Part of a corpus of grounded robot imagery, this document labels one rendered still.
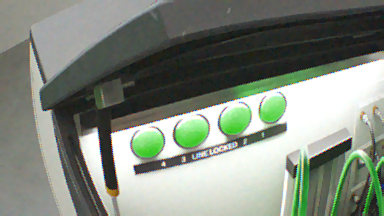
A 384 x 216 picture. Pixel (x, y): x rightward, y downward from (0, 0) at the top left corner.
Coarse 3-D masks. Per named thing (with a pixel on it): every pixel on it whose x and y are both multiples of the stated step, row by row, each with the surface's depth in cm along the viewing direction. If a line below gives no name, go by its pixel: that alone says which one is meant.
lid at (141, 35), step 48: (192, 0) 69; (240, 0) 68; (288, 0) 65; (336, 0) 63; (96, 48) 92; (144, 48) 76; (192, 48) 90; (240, 48) 135; (48, 96) 134; (96, 96) 109
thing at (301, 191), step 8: (304, 152) 139; (304, 160) 137; (304, 168) 135; (304, 176) 134; (296, 184) 155; (304, 184) 132; (296, 192) 156; (304, 192) 131; (296, 200) 158; (304, 200) 130; (296, 208) 159; (304, 208) 129
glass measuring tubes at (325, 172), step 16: (320, 144) 164; (336, 144) 163; (288, 160) 163; (320, 160) 163; (336, 160) 169; (288, 176) 165; (320, 176) 168; (336, 176) 169; (288, 192) 166; (320, 192) 171; (288, 208) 169; (320, 208) 171
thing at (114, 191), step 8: (96, 112) 115; (104, 112) 114; (104, 120) 115; (104, 128) 116; (104, 136) 117; (104, 144) 119; (112, 144) 120; (104, 152) 120; (112, 152) 121; (104, 160) 121; (112, 160) 122; (104, 168) 123; (112, 168) 123; (104, 176) 125; (112, 176) 124; (112, 184) 126; (112, 192) 127; (112, 200) 131
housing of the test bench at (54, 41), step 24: (96, 0) 171; (120, 0) 169; (144, 0) 166; (48, 24) 167; (72, 24) 164; (96, 24) 161; (48, 48) 157; (72, 48) 155; (48, 72) 149; (48, 120) 155; (48, 144) 165; (48, 168) 179
